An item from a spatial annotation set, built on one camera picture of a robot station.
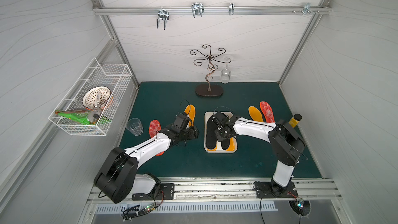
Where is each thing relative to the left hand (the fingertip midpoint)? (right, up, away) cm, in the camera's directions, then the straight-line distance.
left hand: (196, 133), depth 86 cm
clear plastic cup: (-38, +3, +7) cm, 39 cm away
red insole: (-27, +2, +10) cm, 29 cm away
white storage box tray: (+13, -9, 0) cm, 16 cm away
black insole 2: (+16, -5, -2) cm, 17 cm away
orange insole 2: (-5, +11, +17) cm, 21 cm away
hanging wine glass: (+18, +36, +10) cm, 41 cm away
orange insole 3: (+40, +9, +17) cm, 44 cm away
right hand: (+15, -2, +6) cm, 16 cm away
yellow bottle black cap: (+59, +6, +5) cm, 59 cm away
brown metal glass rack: (+6, +26, +28) cm, 38 cm away
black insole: (+9, -3, +4) cm, 10 cm away
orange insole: (+20, -8, -1) cm, 21 cm away
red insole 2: (+48, +11, +18) cm, 53 cm away
